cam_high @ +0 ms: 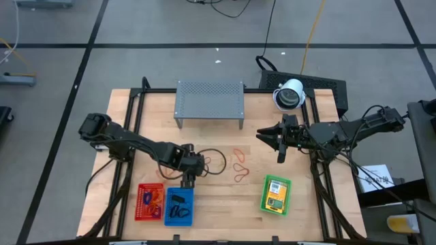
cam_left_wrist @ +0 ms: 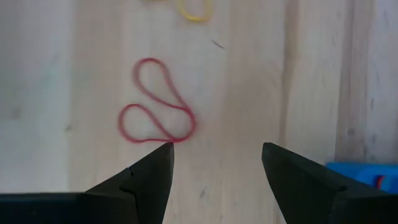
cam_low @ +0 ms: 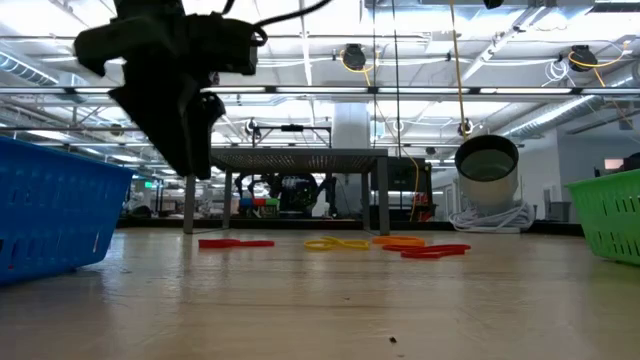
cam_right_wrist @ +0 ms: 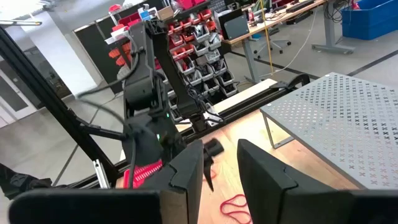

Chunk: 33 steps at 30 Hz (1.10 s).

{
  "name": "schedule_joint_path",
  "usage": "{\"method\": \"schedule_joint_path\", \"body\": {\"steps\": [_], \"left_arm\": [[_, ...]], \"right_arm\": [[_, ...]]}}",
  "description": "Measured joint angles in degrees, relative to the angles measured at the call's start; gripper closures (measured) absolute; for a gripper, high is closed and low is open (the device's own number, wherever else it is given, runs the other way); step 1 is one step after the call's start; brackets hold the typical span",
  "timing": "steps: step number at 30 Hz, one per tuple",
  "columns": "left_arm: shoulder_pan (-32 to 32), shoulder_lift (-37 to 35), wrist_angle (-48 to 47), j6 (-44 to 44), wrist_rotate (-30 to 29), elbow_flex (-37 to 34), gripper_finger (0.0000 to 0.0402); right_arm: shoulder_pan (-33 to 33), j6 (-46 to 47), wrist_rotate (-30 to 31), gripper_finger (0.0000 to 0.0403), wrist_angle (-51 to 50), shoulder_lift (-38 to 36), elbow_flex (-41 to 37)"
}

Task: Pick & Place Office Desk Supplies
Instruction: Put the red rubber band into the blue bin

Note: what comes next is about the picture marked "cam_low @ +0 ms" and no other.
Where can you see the black aluminium table frame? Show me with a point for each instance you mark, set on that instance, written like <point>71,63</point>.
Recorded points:
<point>325,225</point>

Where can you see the small red bin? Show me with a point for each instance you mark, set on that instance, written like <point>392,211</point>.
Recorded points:
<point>258,202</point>

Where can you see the bright monitor screen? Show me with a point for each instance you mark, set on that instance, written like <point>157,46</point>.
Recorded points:
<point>613,164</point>

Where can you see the grey waste bin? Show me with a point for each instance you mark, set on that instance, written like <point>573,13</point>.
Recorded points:
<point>557,211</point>

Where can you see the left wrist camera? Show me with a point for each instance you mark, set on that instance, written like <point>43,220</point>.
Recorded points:
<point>232,45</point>

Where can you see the small blue bin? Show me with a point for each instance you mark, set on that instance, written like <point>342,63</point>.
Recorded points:
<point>245,202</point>

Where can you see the red rubber band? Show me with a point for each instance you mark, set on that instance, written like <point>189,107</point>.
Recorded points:
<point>430,254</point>
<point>220,243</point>

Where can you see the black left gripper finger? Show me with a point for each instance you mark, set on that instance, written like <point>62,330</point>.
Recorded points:
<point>205,130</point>
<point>160,130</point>

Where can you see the grey perforated metal shelf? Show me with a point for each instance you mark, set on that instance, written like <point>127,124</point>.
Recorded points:
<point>300,161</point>

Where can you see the small green bin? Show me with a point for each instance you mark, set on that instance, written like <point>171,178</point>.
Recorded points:
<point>272,202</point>

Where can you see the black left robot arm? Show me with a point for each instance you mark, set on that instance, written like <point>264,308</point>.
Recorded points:
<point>150,7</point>

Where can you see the long overhead light bar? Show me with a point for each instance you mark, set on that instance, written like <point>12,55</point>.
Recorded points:
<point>425,90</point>

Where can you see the silver ventilation duct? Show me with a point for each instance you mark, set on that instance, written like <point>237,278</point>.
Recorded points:
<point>550,117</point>

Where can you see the blue plastic basket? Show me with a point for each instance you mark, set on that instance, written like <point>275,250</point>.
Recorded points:
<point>60,210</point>

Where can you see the green plastic basket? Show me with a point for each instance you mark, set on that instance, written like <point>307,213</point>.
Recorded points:
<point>610,215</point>

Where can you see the person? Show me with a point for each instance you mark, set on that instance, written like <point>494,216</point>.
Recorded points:
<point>297,195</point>
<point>632,162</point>

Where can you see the black camera rig frame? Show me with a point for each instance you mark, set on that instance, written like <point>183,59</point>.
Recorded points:
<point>292,128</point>

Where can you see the orange rubber band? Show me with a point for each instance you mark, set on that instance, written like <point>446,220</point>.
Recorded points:
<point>398,240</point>

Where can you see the yellow rubber band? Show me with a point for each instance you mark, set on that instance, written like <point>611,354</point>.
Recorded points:
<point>360,245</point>

